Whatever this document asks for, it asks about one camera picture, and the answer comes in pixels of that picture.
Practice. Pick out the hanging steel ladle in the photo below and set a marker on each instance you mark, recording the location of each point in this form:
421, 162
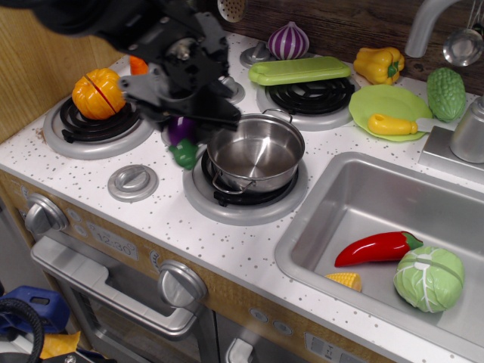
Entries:
464, 47

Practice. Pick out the grey stove knob front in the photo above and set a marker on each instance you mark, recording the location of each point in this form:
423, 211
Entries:
132, 183

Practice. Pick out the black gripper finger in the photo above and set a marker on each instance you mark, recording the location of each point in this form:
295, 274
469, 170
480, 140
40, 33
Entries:
154, 115
204, 131

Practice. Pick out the purple toy eggplant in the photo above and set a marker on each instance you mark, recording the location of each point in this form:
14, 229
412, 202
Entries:
183, 141

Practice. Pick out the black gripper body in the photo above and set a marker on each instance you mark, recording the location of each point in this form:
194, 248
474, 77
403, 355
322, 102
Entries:
156, 90

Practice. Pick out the yellow toy corn piece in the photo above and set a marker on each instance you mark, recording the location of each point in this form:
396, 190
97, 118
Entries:
348, 279

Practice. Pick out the green plastic plate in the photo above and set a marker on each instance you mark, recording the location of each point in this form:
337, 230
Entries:
391, 101

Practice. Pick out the yellow cloth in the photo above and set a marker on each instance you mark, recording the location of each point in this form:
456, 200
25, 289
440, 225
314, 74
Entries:
59, 344

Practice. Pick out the red toy chili pepper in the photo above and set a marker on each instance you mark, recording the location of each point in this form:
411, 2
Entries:
383, 247

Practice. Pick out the grey stove knob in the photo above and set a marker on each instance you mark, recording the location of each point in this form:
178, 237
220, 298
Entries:
132, 183
258, 53
233, 91

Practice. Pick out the grey oven dial right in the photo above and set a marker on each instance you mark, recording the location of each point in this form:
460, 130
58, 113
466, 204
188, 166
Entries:
178, 285

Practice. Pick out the back right stove burner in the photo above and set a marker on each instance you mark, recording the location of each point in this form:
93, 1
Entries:
310, 106

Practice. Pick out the oven clock display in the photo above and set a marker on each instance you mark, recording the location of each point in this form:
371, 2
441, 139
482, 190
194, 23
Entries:
113, 241

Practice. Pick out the grey oven dial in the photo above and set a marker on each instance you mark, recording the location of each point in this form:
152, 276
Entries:
178, 285
44, 215

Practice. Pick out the blue plastic device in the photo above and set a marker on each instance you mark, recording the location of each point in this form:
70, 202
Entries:
53, 312

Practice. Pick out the green toy bitter gourd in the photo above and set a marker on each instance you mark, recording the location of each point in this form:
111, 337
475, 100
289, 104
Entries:
446, 94

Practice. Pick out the grey oven door handle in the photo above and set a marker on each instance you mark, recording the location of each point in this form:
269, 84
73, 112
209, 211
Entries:
90, 278

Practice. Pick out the grey toy faucet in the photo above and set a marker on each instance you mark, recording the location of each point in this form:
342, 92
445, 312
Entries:
455, 145

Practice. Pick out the orange toy pumpkin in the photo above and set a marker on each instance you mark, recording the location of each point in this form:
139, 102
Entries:
97, 95

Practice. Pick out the grey stove knob back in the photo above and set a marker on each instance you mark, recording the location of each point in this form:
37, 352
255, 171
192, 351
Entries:
258, 53

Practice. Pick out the grey oven dial left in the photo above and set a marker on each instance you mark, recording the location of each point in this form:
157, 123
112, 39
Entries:
44, 215

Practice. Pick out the grey sink basin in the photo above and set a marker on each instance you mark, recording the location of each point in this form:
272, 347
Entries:
358, 196

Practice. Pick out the front right stove burner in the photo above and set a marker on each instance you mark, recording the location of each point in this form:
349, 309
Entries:
254, 209

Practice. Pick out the yellow handled toy knife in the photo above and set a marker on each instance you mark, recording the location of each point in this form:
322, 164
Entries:
388, 125

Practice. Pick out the purple striped toy onion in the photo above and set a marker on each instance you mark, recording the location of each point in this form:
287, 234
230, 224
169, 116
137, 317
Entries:
288, 42

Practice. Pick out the grey stove knob middle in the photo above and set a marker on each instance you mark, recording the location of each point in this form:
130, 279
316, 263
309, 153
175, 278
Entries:
233, 91

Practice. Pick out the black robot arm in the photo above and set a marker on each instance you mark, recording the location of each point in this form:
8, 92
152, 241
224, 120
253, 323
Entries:
186, 51

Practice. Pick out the front left stove burner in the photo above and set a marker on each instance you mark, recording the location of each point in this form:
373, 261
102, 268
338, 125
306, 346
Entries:
69, 133

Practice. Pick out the green toy cabbage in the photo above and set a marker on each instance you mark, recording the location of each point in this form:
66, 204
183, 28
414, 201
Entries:
430, 279

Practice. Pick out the steel pot with handles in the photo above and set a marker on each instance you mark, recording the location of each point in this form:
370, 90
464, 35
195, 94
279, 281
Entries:
260, 156

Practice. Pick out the hanging steel skimmer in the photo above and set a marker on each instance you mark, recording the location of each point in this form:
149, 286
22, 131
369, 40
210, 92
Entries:
232, 11

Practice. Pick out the orange toy carrot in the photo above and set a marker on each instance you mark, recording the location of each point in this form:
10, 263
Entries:
138, 66

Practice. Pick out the green plastic cutting board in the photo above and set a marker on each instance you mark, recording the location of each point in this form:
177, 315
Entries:
284, 72

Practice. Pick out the yellow toy bell pepper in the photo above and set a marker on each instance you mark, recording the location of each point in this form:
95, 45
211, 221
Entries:
379, 65

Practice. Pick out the stove burner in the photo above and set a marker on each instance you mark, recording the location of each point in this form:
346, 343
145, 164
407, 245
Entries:
310, 106
254, 209
69, 133

